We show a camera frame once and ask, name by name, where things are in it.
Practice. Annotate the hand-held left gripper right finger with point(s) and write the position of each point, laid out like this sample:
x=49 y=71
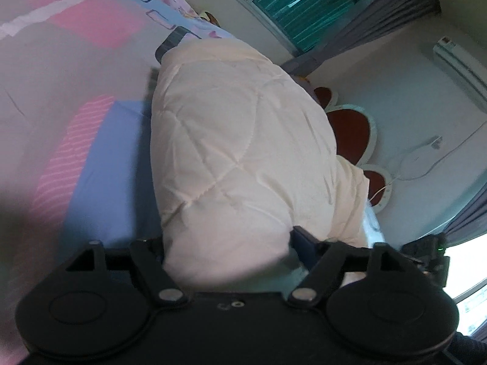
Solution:
x=305 y=244

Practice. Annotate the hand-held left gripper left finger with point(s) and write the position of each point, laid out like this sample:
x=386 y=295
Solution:
x=152 y=266

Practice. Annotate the cream quilted blanket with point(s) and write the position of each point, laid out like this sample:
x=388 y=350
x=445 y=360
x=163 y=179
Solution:
x=243 y=152

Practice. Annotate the bright window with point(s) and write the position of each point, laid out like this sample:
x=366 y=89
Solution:
x=470 y=277

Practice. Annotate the grey curtain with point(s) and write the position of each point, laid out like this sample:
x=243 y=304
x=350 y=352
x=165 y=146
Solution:
x=369 y=19
x=468 y=209

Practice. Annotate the red flower headboard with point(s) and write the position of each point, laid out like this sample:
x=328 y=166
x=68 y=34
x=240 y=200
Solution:
x=350 y=129

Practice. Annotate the patterned bed sheet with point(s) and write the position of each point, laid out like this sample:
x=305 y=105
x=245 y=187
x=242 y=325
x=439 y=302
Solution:
x=68 y=102

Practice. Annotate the white air conditioner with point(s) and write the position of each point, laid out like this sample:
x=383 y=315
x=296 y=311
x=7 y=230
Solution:
x=462 y=64

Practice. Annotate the teal glass window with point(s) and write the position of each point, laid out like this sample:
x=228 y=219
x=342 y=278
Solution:
x=315 y=0

